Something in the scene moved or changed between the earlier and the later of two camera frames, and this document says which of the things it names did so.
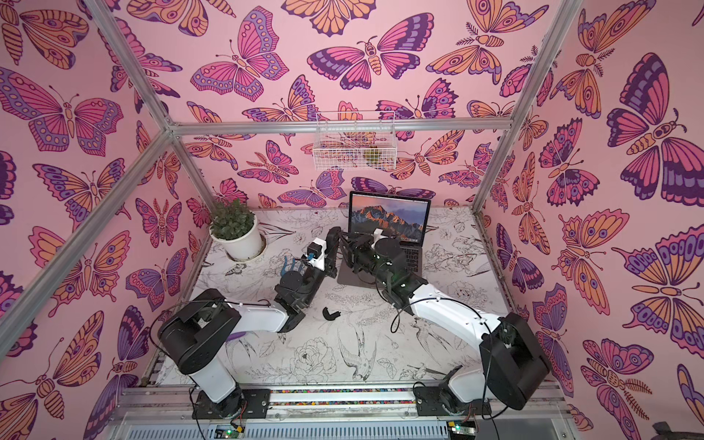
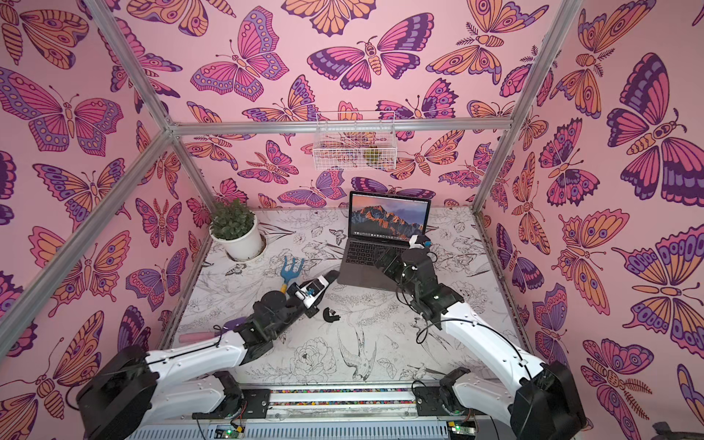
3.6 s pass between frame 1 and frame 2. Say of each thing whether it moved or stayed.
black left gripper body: moved
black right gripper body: moved
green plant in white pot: stayed
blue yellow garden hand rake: stayed
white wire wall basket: stayed
